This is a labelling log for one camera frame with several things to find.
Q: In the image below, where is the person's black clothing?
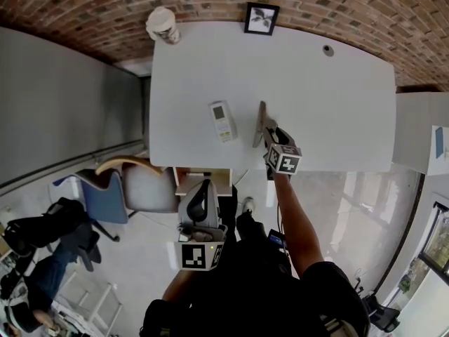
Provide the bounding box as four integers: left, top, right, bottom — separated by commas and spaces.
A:
140, 184, 371, 337

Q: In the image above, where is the black picture frame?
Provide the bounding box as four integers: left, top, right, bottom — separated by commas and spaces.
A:
243, 1, 281, 37

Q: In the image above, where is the white storage rack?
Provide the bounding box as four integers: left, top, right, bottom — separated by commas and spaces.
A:
52, 268, 123, 333

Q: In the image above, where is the white remote control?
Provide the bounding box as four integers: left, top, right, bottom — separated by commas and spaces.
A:
208, 100, 239, 145

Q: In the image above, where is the person's left forearm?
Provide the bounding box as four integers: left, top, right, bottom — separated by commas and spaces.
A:
161, 268, 197, 303

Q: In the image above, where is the wooden chair brown seat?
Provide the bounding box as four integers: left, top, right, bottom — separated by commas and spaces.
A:
95, 154, 182, 214

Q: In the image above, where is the black office chair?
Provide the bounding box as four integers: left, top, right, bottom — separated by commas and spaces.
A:
2, 197, 120, 273

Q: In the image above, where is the patterned paper cup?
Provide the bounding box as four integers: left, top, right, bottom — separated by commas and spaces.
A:
145, 6, 182, 45

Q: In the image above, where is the window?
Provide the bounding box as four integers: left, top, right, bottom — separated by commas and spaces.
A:
417, 191, 449, 284

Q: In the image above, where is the white desk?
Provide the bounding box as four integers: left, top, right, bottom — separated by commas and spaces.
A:
149, 21, 397, 173

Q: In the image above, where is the white shelf cabinet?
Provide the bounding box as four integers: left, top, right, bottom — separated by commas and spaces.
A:
391, 91, 449, 177

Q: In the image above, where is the blue book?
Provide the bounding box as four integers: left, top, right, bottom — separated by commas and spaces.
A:
434, 126, 445, 159

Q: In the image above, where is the wooden drawer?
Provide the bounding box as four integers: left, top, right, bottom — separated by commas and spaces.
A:
173, 166, 235, 198

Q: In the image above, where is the person's right forearm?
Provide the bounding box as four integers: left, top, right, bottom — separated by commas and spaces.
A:
273, 172, 326, 280

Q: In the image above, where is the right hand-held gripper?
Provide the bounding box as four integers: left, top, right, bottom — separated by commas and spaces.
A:
263, 127, 302, 175

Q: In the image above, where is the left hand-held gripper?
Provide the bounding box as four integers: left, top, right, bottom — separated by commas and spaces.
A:
174, 178, 229, 270

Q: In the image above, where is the blue chair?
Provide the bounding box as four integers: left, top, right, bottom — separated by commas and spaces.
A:
51, 169, 130, 226

